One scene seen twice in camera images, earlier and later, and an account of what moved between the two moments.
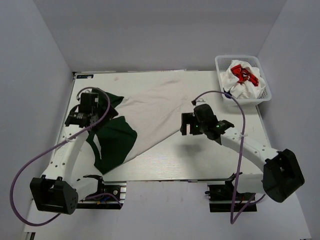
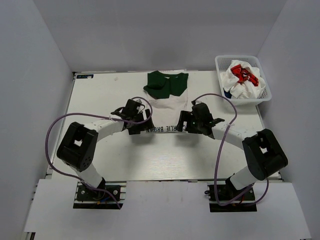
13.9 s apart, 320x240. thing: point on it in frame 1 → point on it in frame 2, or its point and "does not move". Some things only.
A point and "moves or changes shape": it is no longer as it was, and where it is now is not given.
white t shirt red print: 242,80 does not move
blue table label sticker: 90,76 does not move
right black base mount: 221,198 does not move
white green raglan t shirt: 151,107 moves or changes shape
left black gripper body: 96,112 → 139,116
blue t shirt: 228,93 does not move
